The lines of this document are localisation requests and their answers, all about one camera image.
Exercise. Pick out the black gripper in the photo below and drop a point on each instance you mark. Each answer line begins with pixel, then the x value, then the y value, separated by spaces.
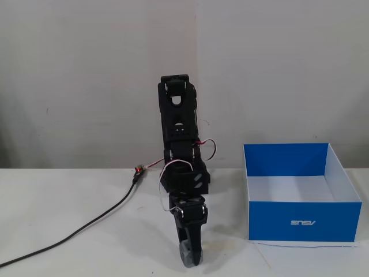
pixel 192 215

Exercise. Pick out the small controller board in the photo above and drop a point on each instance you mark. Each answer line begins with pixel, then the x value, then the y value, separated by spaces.
pixel 139 170

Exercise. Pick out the blue and white cardboard box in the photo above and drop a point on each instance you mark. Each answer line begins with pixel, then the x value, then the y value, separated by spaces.
pixel 302 222

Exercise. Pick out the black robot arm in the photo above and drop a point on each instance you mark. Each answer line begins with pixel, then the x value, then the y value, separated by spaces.
pixel 180 138

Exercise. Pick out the gray block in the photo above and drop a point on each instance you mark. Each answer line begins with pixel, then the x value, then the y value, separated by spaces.
pixel 186 255

